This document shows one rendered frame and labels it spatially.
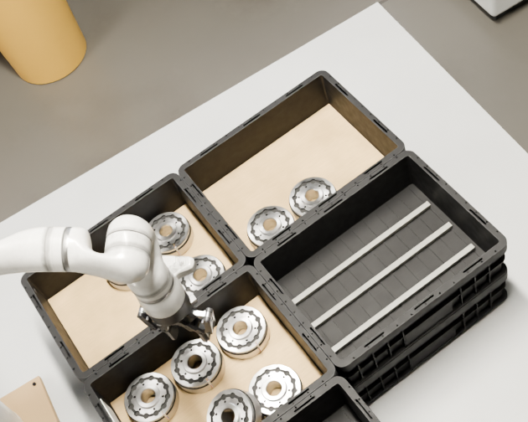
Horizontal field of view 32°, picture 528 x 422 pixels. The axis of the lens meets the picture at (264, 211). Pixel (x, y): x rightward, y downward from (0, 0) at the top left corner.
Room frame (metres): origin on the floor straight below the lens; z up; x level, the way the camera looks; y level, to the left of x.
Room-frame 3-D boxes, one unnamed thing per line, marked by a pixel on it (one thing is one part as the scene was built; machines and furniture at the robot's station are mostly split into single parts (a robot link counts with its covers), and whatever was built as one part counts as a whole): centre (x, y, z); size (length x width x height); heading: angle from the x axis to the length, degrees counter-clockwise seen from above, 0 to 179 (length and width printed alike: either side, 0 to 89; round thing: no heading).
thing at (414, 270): (0.87, -0.17, 0.87); 0.40 x 0.30 x 0.11; 105
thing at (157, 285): (0.83, 0.21, 1.28); 0.09 x 0.07 x 0.15; 159
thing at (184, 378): (0.84, 0.24, 0.86); 0.10 x 0.10 x 0.01
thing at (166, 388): (0.81, 0.35, 0.86); 0.10 x 0.10 x 0.01
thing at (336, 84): (1.16, -0.09, 0.92); 0.40 x 0.30 x 0.02; 105
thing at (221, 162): (1.16, -0.09, 0.87); 0.40 x 0.30 x 0.11; 105
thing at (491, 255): (0.87, -0.17, 0.92); 0.40 x 0.30 x 0.02; 105
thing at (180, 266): (0.84, 0.20, 1.18); 0.11 x 0.09 x 0.06; 150
